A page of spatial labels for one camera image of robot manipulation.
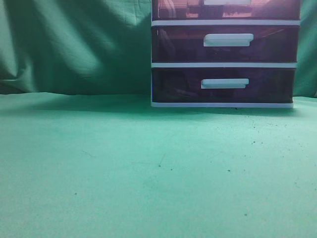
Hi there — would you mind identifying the tinted purple drawer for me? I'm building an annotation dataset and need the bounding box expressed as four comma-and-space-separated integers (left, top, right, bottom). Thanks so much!
152, 0, 301, 20
152, 68, 295, 104
152, 25, 299, 63

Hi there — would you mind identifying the green cloth table cover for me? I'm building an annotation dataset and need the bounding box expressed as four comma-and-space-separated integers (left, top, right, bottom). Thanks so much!
0, 93, 317, 238

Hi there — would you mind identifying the green cloth backdrop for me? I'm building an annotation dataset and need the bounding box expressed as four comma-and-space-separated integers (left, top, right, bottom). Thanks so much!
0, 0, 317, 98

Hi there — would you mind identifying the white plastic drawer cabinet frame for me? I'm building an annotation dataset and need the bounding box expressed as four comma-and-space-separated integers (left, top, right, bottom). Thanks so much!
151, 3, 300, 108

